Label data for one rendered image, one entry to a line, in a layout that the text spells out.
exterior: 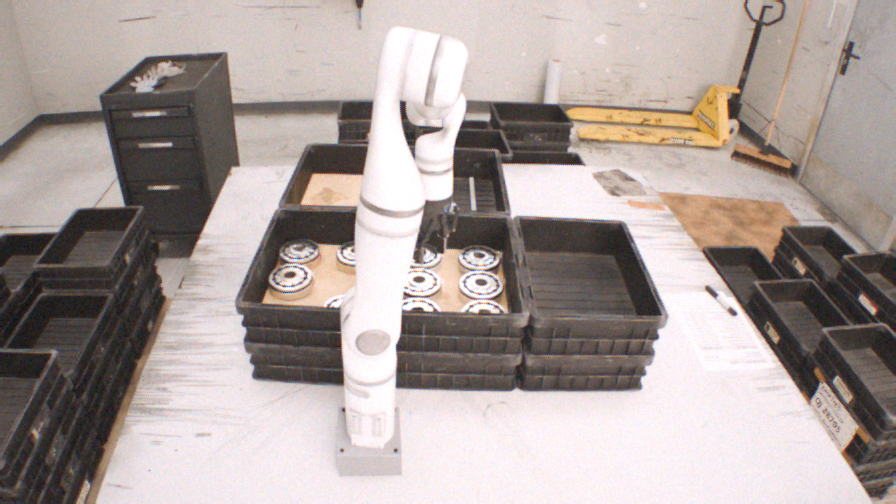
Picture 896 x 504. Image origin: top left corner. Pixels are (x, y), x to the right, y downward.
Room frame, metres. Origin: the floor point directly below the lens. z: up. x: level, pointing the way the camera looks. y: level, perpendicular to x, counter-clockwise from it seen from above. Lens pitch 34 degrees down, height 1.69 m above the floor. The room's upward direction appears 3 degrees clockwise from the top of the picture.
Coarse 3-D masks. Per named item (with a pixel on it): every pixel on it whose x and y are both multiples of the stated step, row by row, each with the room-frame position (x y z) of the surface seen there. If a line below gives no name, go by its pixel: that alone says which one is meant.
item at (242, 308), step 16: (288, 208) 1.27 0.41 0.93; (304, 208) 1.27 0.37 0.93; (320, 208) 1.28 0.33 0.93; (272, 224) 1.21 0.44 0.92; (256, 256) 1.05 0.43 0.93; (240, 288) 0.94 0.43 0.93; (240, 304) 0.88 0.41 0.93; (256, 304) 0.89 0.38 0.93; (272, 304) 0.89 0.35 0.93; (336, 320) 0.89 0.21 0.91
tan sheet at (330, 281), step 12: (324, 252) 1.23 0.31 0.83; (336, 252) 1.23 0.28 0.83; (324, 264) 1.18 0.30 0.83; (336, 264) 1.18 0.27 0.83; (324, 276) 1.13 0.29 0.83; (336, 276) 1.13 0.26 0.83; (348, 276) 1.13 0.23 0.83; (324, 288) 1.08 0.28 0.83; (336, 288) 1.08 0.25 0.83; (348, 288) 1.09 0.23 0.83; (264, 300) 1.02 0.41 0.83; (276, 300) 1.03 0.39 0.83; (300, 300) 1.03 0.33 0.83; (312, 300) 1.03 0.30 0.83; (324, 300) 1.04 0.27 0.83
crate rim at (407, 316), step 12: (468, 216) 1.28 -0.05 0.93; (480, 216) 1.28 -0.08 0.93; (492, 216) 1.29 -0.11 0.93; (504, 216) 1.29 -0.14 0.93; (516, 240) 1.18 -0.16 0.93; (516, 252) 1.13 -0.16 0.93; (516, 264) 1.08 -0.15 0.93; (516, 276) 1.04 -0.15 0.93; (408, 312) 0.90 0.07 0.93; (420, 312) 0.90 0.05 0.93; (432, 312) 0.90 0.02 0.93; (444, 312) 0.90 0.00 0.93; (456, 312) 0.91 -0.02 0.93; (468, 312) 0.91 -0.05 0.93; (480, 312) 0.91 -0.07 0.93; (528, 312) 0.92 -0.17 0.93; (432, 324) 0.89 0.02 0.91; (444, 324) 0.89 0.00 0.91; (456, 324) 0.89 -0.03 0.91; (468, 324) 0.90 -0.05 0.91; (480, 324) 0.90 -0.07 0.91; (492, 324) 0.90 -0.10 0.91; (504, 324) 0.90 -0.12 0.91; (516, 324) 0.90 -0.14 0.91
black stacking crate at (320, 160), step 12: (312, 156) 1.66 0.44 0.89; (324, 156) 1.66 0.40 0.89; (336, 156) 1.67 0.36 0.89; (348, 156) 1.67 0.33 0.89; (360, 156) 1.67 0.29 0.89; (312, 168) 1.66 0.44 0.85; (324, 168) 1.66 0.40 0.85; (336, 168) 1.67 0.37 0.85; (348, 168) 1.67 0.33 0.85; (360, 168) 1.67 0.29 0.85; (300, 180) 1.49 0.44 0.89; (300, 192) 1.48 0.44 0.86
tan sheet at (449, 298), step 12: (456, 252) 1.26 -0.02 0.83; (444, 264) 1.21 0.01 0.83; (456, 264) 1.21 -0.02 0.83; (444, 276) 1.16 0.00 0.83; (456, 276) 1.16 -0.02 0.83; (444, 288) 1.11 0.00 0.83; (456, 288) 1.11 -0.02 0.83; (504, 288) 1.12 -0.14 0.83; (444, 300) 1.07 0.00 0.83; (456, 300) 1.07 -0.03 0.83; (504, 300) 1.08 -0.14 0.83
